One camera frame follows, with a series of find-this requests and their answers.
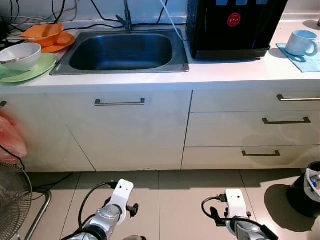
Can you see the black water dispenser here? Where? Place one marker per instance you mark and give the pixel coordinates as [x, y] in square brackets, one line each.
[230, 30]

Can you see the metal utensil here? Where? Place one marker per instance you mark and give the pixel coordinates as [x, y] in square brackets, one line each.
[20, 37]

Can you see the orange bowl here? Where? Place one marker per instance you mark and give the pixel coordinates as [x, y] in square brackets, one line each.
[45, 32]

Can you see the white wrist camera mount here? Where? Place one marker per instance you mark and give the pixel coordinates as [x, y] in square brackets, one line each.
[119, 192]
[235, 202]

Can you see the orange plate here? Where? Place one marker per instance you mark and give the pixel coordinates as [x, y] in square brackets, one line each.
[65, 42]

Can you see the white drawer front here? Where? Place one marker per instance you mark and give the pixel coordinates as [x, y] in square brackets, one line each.
[225, 131]
[215, 159]
[240, 104]

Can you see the black trash bin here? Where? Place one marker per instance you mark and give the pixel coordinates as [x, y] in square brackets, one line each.
[300, 195]

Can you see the grey metal faucet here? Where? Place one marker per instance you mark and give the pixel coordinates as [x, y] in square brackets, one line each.
[127, 20]

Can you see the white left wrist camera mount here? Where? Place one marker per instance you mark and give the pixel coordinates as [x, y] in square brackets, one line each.
[119, 192]

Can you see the stainless steel sink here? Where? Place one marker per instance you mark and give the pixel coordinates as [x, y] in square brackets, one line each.
[120, 50]

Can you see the pink plastic bag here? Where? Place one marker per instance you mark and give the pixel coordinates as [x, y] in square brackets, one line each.
[10, 140]

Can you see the grey metal tube stand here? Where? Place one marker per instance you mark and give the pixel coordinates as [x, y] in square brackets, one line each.
[39, 215]

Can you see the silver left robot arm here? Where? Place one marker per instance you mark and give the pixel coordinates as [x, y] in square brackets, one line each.
[102, 220]

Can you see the grey metal fan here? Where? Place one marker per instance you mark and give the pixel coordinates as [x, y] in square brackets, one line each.
[12, 200]

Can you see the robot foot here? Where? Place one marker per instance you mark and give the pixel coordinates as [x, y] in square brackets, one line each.
[134, 238]

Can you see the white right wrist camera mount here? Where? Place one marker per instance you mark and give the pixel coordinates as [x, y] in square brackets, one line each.
[235, 202]

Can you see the light blue cloth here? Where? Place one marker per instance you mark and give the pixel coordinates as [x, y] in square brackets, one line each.
[307, 62]

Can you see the green plate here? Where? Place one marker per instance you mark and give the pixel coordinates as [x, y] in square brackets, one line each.
[35, 71]

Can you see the white bowl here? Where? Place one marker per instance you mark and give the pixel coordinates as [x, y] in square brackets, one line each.
[22, 55]

